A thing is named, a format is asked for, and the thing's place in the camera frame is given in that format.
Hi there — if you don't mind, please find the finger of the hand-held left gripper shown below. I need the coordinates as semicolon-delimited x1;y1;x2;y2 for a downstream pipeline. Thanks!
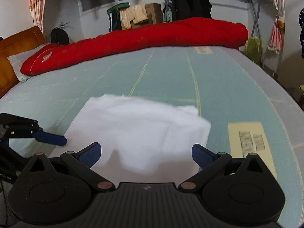
0;113;67;147

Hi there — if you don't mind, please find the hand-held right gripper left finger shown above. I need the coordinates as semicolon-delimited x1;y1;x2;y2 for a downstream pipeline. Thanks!
28;142;116;192

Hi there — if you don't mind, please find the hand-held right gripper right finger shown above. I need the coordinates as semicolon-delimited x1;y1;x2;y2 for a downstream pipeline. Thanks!
178;144;272;192

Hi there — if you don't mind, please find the white printed t-shirt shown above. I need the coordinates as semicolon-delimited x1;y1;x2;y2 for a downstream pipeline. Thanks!
49;94;212;183

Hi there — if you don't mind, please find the grey checked pillow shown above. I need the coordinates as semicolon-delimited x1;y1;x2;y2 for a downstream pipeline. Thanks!
7;43;51;83

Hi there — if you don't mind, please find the wooden headboard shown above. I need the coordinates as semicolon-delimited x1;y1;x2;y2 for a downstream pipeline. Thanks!
0;26;47;99

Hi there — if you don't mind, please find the black backpack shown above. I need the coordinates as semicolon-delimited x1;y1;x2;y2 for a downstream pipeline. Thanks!
50;27;70;46

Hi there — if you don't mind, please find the yellow-green plastic bag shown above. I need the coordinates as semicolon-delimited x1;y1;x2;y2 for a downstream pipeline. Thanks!
245;37;262;63

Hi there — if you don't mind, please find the rolled red quilt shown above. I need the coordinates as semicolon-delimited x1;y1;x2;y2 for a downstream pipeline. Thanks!
20;17;249;76

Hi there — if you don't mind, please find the pink patterned curtain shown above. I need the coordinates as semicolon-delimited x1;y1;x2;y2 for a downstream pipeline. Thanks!
262;0;285;54
28;0;48;34

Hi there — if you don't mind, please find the metal drying rack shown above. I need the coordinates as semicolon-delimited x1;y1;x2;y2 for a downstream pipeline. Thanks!
155;0;266;67

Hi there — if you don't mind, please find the pale green garment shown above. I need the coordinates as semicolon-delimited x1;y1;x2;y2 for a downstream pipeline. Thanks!
163;5;173;23

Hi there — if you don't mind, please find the beige flowered garment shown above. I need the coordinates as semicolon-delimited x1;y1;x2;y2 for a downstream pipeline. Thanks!
119;5;149;30

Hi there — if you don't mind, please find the black jacket with round badge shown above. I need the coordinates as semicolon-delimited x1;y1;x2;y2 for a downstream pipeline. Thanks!
170;0;192;22

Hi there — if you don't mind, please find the cardboard box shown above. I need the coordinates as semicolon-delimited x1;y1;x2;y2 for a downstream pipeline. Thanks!
145;3;164;25

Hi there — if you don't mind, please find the plain black hanging jacket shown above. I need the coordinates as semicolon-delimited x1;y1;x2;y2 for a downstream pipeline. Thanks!
188;0;212;19

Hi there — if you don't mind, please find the dark blue dotted garment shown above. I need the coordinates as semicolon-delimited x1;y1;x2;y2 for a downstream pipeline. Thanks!
299;8;304;59

